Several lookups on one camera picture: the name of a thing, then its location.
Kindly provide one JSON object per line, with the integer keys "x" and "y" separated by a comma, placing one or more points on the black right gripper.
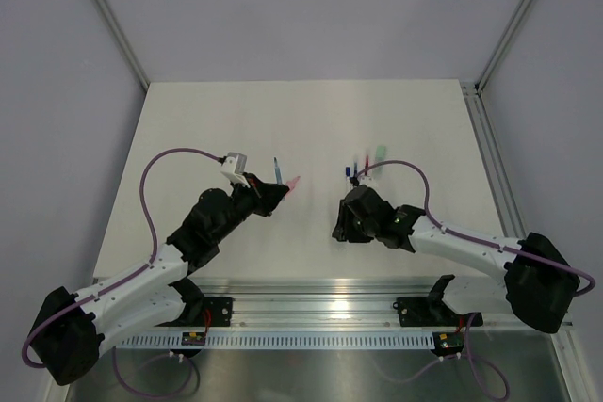
{"x": 343, "y": 228}

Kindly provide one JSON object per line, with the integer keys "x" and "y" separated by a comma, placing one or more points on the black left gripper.
{"x": 266, "y": 197}

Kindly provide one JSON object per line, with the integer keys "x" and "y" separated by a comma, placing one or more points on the light blue pen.
{"x": 277, "y": 171}

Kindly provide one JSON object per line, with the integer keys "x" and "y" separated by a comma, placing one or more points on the white marker blue tip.
{"x": 348, "y": 185}

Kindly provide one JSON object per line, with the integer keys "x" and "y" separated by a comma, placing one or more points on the green highlighter pen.
{"x": 380, "y": 156}

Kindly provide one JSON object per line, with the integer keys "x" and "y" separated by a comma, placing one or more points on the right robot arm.
{"x": 529, "y": 278}

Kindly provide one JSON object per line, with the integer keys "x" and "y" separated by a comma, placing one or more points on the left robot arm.
{"x": 73, "y": 330}

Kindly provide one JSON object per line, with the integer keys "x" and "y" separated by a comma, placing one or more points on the pink translucent highlighter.
{"x": 291, "y": 184}

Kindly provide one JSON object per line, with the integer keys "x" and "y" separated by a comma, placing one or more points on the right controller board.
{"x": 447, "y": 343}

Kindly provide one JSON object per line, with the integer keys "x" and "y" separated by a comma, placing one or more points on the controller board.
{"x": 193, "y": 338}
{"x": 447, "y": 343}

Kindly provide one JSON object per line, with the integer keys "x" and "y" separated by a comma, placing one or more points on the left controller board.
{"x": 193, "y": 338}

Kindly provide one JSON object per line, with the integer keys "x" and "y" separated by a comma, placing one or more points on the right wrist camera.
{"x": 368, "y": 181}

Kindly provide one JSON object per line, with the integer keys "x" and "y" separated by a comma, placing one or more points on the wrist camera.
{"x": 233, "y": 168}
{"x": 368, "y": 181}

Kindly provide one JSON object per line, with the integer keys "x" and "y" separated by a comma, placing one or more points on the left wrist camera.
{"x": 233, "y": 168}

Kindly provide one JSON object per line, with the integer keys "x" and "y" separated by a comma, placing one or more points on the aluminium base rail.
{"x": 347, "y": 304}

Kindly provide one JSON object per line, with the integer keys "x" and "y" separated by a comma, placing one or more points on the white slotted cable duct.
{"x": 286, "y": 340}

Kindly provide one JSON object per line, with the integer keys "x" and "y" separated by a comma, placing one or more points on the right side aluminium rail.
{"x": 508, "y": 212}

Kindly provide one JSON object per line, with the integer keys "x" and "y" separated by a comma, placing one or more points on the right aluminium frame post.
{"x": 504, "y": 43}

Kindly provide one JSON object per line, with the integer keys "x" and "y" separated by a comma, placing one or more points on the aluminium frame post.
{"x": 504, "y": 43}
{"x": 115, "y": 30}

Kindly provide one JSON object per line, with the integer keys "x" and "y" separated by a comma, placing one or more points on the left aluminium frame post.
{"x": 115, "y": 30}

